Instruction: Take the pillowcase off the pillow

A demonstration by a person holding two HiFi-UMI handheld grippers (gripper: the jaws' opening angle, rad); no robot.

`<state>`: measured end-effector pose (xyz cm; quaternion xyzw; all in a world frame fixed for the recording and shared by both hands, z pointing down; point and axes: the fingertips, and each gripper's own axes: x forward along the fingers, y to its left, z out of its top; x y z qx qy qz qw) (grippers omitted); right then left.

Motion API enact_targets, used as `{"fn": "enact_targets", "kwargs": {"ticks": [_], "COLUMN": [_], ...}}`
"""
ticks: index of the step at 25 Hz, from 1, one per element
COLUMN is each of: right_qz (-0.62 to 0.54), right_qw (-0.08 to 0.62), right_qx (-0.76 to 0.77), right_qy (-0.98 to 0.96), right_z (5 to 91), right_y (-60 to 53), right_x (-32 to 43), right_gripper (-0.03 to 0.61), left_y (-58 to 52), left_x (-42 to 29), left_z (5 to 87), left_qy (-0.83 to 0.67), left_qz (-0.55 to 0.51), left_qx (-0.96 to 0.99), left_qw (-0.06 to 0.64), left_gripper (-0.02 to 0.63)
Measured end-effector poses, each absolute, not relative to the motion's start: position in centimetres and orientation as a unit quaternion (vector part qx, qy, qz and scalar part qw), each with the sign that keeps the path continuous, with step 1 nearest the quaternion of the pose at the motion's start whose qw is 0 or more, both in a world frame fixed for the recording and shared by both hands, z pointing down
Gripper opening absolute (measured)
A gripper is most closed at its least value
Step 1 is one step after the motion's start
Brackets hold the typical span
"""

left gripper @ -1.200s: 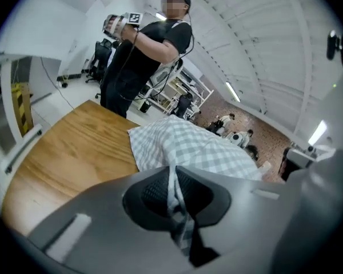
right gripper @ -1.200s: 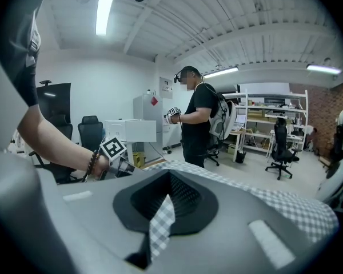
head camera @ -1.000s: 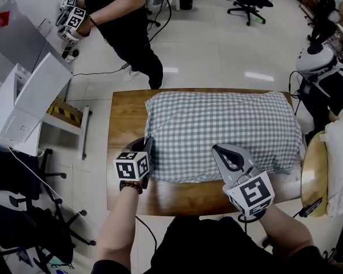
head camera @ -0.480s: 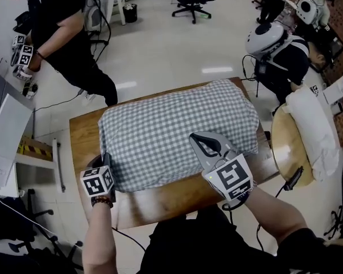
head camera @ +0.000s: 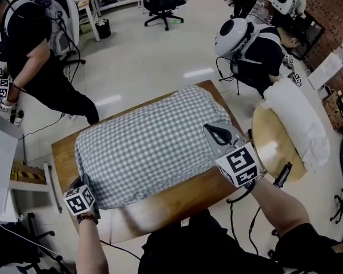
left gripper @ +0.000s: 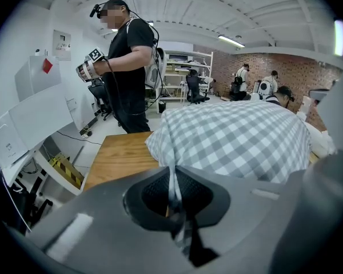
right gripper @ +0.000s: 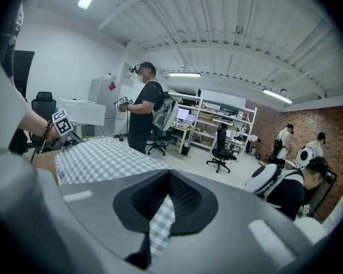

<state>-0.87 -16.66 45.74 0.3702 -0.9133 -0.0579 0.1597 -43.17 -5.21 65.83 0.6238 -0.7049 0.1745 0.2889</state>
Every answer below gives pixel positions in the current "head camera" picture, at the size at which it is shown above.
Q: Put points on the white humanoid machine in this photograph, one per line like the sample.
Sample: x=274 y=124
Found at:
x=263 y=58

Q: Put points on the grey backpack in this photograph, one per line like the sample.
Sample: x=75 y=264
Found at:
x=60 y=27

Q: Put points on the black waste bin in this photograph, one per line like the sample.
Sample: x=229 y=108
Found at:
x=103 y=28

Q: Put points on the yellow black striped box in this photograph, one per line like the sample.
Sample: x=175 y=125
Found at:
x=27 y=174

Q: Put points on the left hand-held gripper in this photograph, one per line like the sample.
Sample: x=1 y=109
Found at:
x=78 y=200

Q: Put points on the black mesh chair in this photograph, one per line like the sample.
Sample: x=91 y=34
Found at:
x=5 y=247

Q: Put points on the person's black clothing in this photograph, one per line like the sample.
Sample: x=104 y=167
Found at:
x=194 y=247

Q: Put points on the white pillow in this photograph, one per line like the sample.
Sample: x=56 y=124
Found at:
x=297 y=118

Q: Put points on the white desk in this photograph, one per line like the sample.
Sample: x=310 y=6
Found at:
x=88 y=13

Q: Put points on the white round backpack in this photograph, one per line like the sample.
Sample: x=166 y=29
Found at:
x=283 y=0
x=231 y=36

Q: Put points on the white side table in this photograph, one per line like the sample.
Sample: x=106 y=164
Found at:
x=50 y=181

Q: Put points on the grey checked pillowcase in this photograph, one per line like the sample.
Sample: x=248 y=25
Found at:
x=151 y=144

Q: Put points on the person's right forearm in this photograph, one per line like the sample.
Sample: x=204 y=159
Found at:
x=280 y=207

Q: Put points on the person's left forearm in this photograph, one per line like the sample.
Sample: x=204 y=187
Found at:
x=90 y=247

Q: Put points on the silver wristwatch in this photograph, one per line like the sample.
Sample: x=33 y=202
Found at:
x=254 y=181

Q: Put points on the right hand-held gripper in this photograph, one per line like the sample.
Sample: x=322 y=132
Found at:
x=240 y=164

